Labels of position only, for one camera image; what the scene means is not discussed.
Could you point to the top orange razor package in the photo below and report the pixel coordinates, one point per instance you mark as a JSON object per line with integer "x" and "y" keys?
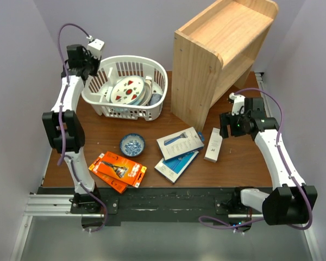
{"x": 119, "y": 168}

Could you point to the white slim razor box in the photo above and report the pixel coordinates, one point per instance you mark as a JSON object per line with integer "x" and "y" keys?
{"x": 214, "y": 146}

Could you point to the bottom orange razor package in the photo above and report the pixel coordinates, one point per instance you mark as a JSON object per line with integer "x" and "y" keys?
{"x": 117, "y": 185}

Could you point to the orange razor package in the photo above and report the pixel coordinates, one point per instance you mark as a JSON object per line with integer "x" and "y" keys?
{"x": 117, "y": 185}
{"x": 119, "y": 168}

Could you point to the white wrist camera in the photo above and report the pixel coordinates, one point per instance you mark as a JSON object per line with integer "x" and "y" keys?
{"x": 96, "y": 47}
{"x": 238, "y": 104}

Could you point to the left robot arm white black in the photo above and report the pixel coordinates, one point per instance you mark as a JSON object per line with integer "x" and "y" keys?
{"x": 64, "y": 130}

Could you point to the white plate with card suits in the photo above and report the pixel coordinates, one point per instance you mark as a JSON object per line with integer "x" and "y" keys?
{"x": 128, "y": 90}

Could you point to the blue razor box grey back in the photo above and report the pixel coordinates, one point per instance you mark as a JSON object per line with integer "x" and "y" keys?
{"x": 179, "y": 143}

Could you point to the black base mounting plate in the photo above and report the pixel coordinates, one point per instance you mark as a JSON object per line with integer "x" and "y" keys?
{"x": 213, "y": 206}

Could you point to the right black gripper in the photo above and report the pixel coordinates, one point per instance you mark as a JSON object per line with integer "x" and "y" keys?
{"x": 227, "y": 118}

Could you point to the wooden two-tier shelf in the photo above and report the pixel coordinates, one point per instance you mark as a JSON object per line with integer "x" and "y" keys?
{"x": 215, "y": 51}

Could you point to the blue patterned small bowl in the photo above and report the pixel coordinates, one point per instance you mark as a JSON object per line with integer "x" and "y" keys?
{"x": 132, "y": 145}

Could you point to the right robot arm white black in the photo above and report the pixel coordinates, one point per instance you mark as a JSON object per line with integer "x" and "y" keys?
{"x": 291, "y": 201}

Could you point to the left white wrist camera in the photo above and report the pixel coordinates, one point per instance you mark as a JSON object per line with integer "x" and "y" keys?
{"x": 96, "y": 47}

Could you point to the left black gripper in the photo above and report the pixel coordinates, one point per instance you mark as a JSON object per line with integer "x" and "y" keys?
{"x": 87, "y": 55}

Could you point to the aluminium rail frame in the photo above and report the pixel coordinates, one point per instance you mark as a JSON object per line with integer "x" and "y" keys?
{"x": 58, "y": 236}

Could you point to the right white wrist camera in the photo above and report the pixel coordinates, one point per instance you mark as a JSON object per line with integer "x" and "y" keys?
{"x": 238, "y": 104}

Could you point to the white plastic dish basket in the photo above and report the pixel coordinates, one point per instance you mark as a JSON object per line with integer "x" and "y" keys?
{"x": 98, "y": 89}

